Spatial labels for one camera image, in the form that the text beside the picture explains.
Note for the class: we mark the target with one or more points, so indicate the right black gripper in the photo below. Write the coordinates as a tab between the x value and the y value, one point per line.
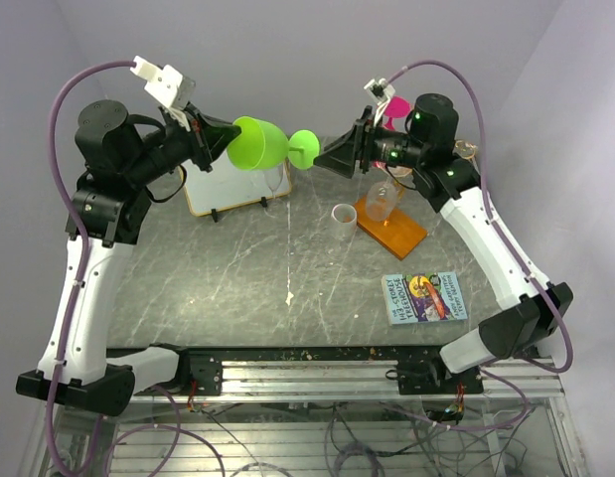
340	156

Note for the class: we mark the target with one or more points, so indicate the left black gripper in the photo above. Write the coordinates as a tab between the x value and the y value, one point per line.
208	138

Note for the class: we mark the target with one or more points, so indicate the green plastic goblet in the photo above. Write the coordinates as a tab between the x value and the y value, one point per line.
261	145

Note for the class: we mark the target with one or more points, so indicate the clear round wine glass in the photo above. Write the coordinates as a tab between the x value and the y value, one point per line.
386	193

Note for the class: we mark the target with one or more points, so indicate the clear tall wine glass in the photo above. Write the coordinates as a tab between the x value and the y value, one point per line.
273	178

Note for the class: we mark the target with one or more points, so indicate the pink plastic goblet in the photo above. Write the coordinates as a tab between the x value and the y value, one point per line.
398	108

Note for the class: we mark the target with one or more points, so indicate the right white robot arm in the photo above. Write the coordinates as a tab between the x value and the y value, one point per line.
532	307

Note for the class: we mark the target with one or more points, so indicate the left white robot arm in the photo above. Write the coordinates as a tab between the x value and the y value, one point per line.
123	154

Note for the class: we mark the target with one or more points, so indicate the wooden rack base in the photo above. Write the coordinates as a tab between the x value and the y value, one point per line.
399	233

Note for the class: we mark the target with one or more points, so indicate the yellow framed whiteboard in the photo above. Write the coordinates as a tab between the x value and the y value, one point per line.
227	187

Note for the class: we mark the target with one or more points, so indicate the black whiteboard stand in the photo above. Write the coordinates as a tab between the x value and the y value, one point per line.
215	214

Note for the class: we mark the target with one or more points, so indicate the treehouse story book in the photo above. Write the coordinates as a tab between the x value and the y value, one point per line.
418	298

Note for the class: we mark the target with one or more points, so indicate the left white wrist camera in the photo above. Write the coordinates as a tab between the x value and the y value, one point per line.
171	89

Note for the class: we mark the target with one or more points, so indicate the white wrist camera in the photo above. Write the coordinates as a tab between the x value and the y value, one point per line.
171	89
382	93

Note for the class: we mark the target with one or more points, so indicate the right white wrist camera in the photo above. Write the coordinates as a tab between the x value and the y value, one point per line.
382	93

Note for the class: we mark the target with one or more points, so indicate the gold wire glass rack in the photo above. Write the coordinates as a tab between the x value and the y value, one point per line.
437	175

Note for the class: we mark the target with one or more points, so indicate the aluminium mounting rail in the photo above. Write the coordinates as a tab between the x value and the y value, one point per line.
370	373

